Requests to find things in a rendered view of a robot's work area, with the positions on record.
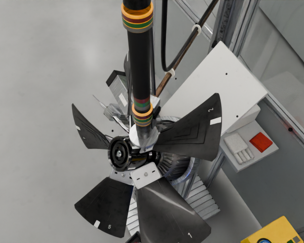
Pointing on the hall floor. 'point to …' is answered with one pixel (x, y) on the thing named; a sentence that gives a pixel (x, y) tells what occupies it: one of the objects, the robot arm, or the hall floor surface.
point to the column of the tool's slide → (237, 6)
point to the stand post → (183, 190)
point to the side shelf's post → (214, 169)
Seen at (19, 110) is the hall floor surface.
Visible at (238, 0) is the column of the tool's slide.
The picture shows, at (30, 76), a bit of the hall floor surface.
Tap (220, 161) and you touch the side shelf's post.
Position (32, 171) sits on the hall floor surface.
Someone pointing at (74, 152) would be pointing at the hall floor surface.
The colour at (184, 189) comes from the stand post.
